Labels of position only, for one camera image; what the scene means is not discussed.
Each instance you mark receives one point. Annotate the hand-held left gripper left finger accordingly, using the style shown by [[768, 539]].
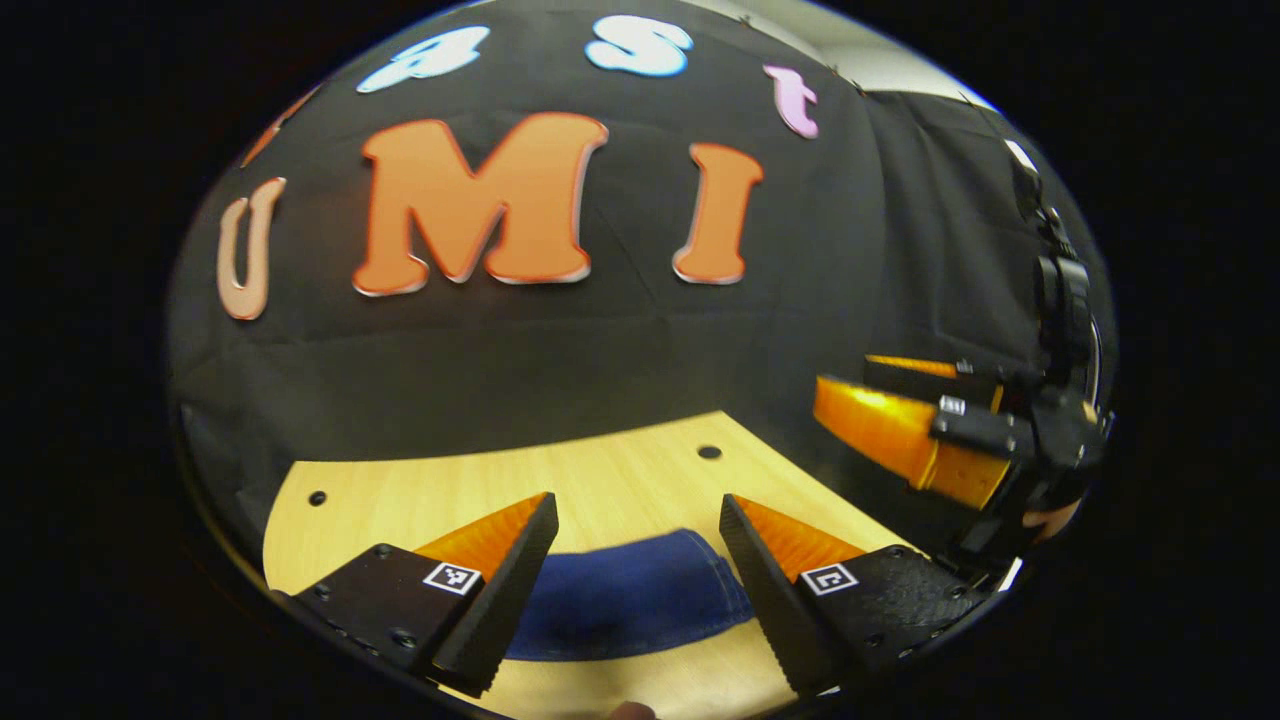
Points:
[[510, 600]]

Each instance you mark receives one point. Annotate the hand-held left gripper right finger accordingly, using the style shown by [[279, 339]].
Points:
[[765, 600]]

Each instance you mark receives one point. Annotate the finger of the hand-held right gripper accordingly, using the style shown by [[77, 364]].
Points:
[[880, 425], [910, 372]]

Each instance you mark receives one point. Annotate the blue denim jeans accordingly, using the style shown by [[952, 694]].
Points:
[[620, 600]]

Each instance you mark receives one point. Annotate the black backdrop cloth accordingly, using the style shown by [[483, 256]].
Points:
[[640, 350]]

